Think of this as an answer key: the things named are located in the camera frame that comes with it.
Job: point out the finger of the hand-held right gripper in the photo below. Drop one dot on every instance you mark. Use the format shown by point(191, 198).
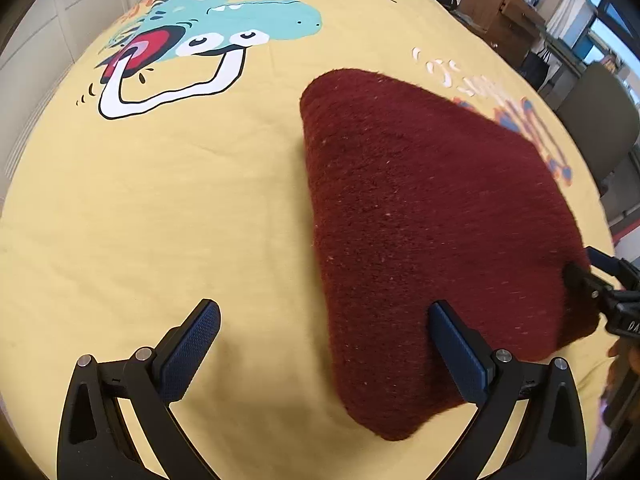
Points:
point(602, 259)
point(582, 280)

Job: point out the black shopping bag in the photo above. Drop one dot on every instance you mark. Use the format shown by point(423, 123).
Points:
point(535, 70)

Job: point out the dark red knit sweater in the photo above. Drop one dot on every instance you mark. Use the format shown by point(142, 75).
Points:
point(425, 235)

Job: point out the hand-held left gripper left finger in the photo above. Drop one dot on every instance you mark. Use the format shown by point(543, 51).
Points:
point(192, 347)

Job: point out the person's right hand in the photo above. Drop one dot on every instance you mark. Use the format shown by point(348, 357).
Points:
point(619, 351)

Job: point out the brown cardboard box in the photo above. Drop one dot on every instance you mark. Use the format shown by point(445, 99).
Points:
point(500, 20)

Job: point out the white wardrobe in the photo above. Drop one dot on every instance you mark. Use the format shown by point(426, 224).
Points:
point(40, 35)

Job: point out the yellow printed cartoon blanket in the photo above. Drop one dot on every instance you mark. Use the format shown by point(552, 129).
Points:
point(175, 200)

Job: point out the grey chair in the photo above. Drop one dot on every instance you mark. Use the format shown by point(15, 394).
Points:
point(600, 120)

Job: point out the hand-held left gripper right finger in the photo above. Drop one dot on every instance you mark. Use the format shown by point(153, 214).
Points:
point(457, 347)

